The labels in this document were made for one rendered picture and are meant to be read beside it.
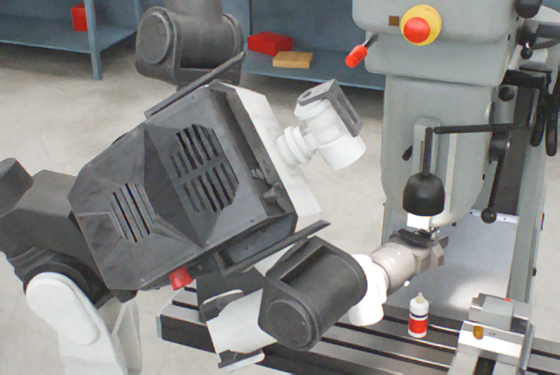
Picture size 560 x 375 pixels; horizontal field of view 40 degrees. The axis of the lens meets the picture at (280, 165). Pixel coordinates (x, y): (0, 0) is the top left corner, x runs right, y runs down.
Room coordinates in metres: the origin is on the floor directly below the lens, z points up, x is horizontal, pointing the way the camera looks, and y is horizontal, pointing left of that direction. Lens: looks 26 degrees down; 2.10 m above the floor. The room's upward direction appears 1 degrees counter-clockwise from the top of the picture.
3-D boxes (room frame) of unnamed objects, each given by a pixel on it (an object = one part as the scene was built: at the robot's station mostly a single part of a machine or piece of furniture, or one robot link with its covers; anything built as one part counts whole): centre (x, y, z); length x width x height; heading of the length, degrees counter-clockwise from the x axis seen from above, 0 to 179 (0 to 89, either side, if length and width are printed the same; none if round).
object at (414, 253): (1.31, -0.24, 1.23); 0.13 x 0.12 x 0.10; 47
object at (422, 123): (1.27, -0.27, 1.45); 0.04 x 0.04 x 0.21; 68
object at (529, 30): (1.38, -0.46, 1.66); 0.12 x 0.04 x 0.04; 158
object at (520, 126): (1.17, -0.34, 1.58); 0.17 x 0.01 x 0.01; 95
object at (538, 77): (1.34, -0.44, 1.60); 0.08 x 0.02 x 0.04; 68
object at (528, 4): (1.35, -0.46, 1.79); 0.45 x 0.04 x 0.04; 158
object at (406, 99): (1.38, -0.31, 1.47); 0.21 x 0.19 x 0.32; 68
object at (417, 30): (1.14, -0.21, 1.76); 0.04 x 0.03 x 0.04; 68
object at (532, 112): (1.25, -0.44, 1.58); 0.17 x 0.01 x 0.01; 160
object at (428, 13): (1.16, -0.22, 1.76); 0.06 x 0.02 x 0.06; 68
